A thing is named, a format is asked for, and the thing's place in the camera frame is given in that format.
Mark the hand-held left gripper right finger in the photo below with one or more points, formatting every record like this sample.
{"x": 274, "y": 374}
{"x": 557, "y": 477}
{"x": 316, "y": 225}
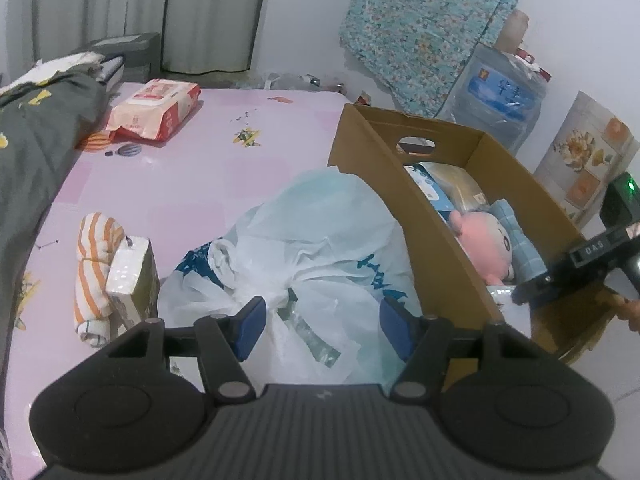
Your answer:
{"x": 395, "y": 330}

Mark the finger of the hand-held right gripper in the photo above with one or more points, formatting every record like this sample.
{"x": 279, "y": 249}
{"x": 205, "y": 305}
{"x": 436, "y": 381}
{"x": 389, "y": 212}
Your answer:
{"x": 532, "y": 287}

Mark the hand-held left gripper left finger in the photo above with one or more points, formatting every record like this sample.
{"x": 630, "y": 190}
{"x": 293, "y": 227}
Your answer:
{"x": 250, "y": 330}

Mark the pink plush doll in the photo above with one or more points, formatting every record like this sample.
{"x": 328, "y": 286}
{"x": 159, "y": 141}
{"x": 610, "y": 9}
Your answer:
{"x": 480, "y": 245}

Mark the white plastic bag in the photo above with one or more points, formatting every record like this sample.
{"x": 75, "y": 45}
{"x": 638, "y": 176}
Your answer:
{"x": 310, "y": 240}

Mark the clear bag of beige pads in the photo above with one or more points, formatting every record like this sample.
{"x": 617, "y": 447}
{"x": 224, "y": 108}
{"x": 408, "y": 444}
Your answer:
{"x": 460, "y": 182}

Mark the blue white soft packet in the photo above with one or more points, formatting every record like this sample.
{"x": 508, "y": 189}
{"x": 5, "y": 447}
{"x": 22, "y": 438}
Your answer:
{"x": 432, "y": 190}

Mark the brown cardboard box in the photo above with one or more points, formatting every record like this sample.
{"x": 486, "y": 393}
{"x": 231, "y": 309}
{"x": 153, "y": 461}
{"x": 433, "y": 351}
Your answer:
{"x": 375, "y": 160}

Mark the person's right hand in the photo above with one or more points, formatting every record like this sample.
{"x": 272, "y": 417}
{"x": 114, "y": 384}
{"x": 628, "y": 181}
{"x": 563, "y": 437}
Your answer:
{"x": 632, "y": 315}

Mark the green tissue pack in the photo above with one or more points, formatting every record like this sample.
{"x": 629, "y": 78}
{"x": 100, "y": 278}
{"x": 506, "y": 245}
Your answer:
{"x": 132, "y": 280}

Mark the orange striped cloth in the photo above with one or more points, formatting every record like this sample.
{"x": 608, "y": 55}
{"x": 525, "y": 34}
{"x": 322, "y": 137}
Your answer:
{"x": 92, "y": 270}

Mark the pink printed mat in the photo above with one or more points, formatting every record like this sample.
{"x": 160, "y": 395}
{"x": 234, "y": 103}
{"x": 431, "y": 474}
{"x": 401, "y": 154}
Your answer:
{"x": 200, "y": 160}

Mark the large water bottle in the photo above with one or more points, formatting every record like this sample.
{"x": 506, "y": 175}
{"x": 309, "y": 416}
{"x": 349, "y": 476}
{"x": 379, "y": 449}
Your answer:
{"x": 500, "y": 95}

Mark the pink wet wipes pack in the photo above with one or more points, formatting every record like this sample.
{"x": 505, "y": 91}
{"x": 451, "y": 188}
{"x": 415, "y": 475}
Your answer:
{"x": 155, "y": 110}

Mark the cluster of small bottles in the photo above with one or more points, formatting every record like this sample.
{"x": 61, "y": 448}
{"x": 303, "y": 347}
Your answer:
{"x": 300, "y": 82}

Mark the grey quilt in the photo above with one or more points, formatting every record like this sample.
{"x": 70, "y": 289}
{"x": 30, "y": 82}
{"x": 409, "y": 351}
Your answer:
{"x": 35, "y": 150}

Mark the teal floral cloth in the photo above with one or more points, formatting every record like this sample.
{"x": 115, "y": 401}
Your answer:
{"x": 430, "y": 25}

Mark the grey storage box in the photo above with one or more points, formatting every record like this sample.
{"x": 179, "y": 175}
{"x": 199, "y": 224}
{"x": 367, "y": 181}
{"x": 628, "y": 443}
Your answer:
{"x": 125, "y": 47}

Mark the white crumpled cloth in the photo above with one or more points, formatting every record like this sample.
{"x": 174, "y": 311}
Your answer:
{"x": 60, "y": 67}

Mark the grey curtain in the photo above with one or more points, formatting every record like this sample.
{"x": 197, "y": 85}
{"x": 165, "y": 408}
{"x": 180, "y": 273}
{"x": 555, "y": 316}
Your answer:
{"x": 125, "y": 5}

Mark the flower wall picture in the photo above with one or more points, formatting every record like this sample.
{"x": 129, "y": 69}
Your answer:
{"x": 580, "y": 160}

